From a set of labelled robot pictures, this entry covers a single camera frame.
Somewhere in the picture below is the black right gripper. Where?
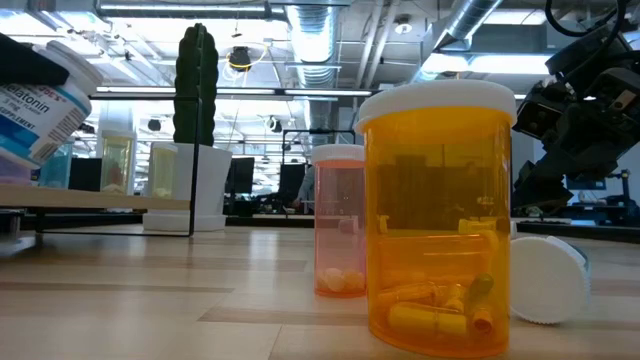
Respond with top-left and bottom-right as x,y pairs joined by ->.
511,28 -> 640,211

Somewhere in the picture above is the white melatonin bottle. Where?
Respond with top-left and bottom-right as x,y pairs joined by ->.
0,39 -> 105,170

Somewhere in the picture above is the blue translucent pill bottle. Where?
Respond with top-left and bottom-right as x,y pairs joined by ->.
37,139 -> 76,190

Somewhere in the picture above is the yellow bottle with reddish pills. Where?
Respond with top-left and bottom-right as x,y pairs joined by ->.
99,129 -> 137,195

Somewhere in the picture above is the yellow translucent pill bottle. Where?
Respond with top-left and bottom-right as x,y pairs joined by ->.
148,141 -> 180,199

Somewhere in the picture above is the wooden shelf board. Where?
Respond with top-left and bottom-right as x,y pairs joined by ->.
0,182 -> 192,211

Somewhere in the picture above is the green pill bottle white cap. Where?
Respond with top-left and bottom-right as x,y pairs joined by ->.
508,234 -> 592,326

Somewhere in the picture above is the large orange pill bottle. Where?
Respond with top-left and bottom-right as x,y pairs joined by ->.
353,79 -> 517,359

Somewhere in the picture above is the ceiling light panel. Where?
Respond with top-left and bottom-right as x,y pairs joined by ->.
419,52 -> 551,76

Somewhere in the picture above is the green cactus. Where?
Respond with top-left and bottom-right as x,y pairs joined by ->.
172,22 -> 220,147

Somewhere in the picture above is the person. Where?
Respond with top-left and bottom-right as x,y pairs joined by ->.
292,164 -> 317,211

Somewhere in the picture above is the ceiling light strip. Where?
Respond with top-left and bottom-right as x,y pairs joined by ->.
283,88 -> 374,97

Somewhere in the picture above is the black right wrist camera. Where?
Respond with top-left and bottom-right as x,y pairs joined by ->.
513,79 -> 561,141

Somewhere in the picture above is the silver slanted air duct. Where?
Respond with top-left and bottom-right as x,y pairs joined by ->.
432,0 -> 504,51

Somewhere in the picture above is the black ceiling device yellow cable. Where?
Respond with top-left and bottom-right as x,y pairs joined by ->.
227,45 -> 254,72

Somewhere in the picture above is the black metal shelf frame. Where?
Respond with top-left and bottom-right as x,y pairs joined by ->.
34,93 -> 204,238

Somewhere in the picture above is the black rectangular stand frame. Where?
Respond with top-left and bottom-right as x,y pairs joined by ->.
281,128 -> 357,216

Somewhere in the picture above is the silver ribbed air duct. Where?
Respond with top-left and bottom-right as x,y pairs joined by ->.
284,0 -> 341,131

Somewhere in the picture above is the black aluminium table frame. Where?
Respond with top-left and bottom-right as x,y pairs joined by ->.
19,212 -> 640,246

